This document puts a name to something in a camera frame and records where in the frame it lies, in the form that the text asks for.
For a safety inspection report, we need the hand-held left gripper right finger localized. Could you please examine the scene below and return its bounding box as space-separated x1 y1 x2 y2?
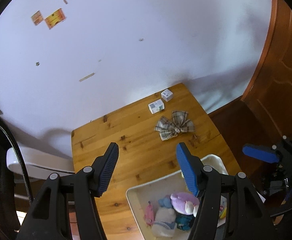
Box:
176 142 277 240

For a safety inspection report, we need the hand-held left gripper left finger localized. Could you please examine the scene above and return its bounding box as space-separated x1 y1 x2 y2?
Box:
16 142 119 240

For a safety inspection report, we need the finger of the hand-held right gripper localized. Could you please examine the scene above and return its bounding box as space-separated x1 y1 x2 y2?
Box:
243 144 282 163

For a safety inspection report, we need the purple plush toy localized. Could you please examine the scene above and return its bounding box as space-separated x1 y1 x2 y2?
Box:
170 192 200 217

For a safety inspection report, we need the white plastic tray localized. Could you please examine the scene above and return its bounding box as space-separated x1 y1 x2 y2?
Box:
126 154 229 240

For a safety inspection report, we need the blue glitter ball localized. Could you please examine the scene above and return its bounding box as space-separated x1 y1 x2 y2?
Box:
176 214 195 230

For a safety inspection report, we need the grey pony plush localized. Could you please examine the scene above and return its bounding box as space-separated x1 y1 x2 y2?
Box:
217 195 227 220

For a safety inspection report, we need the white plush with blue bow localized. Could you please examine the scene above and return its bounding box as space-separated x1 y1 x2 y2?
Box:
151 197 177 237

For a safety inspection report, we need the pink striped pouch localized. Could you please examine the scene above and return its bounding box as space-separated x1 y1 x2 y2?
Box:
144 201 155 227

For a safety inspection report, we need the plaid fabric bow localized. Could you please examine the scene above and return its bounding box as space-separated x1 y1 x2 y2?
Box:
154 110 196 141

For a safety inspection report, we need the white loop-shaped fan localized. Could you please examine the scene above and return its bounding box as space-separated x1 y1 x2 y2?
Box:
6 147 75 180

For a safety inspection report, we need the small white green-print box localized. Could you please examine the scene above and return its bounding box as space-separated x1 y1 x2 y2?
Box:
148 99 165 115

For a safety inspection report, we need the small white cube box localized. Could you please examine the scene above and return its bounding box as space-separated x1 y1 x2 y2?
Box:
161 89 174 102

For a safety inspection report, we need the wooden door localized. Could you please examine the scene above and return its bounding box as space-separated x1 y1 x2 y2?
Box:
241 0 292 153

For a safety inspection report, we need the strip of wall tape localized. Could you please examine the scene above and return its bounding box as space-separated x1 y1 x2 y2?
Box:
79 72 95 82

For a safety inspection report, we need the small orange wall sticker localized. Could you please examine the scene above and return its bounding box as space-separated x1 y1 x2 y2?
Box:
31 10 44 26

